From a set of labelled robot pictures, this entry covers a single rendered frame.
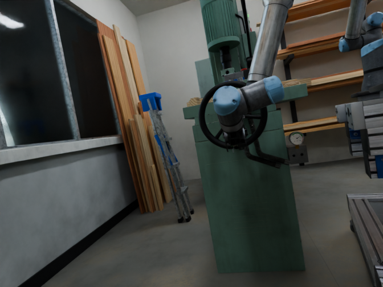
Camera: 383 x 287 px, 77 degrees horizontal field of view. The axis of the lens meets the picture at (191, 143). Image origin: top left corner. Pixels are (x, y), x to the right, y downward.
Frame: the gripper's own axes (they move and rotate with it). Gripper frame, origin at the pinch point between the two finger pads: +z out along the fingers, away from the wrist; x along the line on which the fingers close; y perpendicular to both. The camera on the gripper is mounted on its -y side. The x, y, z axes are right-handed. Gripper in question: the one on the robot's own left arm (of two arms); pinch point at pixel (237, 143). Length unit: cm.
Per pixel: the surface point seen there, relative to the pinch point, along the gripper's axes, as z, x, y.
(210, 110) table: 12.6, -11.8, -26.1
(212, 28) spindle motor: -1, -5, -67
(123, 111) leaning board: 99, -118, -101
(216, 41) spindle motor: 2, -4, -60
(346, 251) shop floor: 68, 46, 40
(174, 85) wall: 196, -95, -207
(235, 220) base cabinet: 41.2, -8.0, 23.8
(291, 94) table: 12.0, 26.8, -26.7
